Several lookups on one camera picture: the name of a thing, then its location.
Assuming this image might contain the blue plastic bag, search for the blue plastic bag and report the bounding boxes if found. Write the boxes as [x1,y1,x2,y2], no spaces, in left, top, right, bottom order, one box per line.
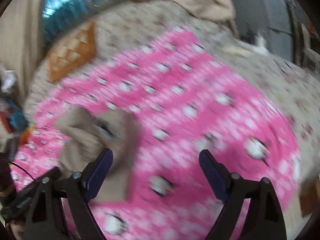
[4,99,29,132]

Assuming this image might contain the beige zip jacket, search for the beige zip jacket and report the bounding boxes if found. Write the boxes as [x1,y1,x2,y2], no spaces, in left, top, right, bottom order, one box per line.
[54,107,140,203]

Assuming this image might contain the orange checkered cushion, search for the orange checkered cushion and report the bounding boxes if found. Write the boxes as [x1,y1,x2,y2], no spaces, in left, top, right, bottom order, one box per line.
[47,21,96,83]

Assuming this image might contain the floral bed sheet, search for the floral bed sheet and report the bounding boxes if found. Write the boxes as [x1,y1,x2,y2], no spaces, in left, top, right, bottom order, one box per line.
[23,0,320,230]

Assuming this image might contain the white power strip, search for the white power strip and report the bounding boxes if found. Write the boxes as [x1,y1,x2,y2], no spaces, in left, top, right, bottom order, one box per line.
[253,34,269,55]

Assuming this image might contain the window with grille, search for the window with grille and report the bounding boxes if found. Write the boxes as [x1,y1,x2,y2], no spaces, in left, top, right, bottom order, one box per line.
[42,0,121,47]

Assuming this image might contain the grey refrigerator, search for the grey refrigerator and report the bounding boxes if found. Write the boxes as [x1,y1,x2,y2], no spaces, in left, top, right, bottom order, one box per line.
[232,0,294,62]

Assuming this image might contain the black cable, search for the black cable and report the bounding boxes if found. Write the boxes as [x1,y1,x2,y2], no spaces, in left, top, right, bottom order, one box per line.
[8,160,37,182]

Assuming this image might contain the orange cloth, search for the orange cloth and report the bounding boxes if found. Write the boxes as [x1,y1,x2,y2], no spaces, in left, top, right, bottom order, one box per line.
[18,125,35,147]

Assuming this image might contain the pink penguin blanket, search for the pink penguin blanket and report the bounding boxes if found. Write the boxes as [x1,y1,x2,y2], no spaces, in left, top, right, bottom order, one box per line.
[11,28,299,239]

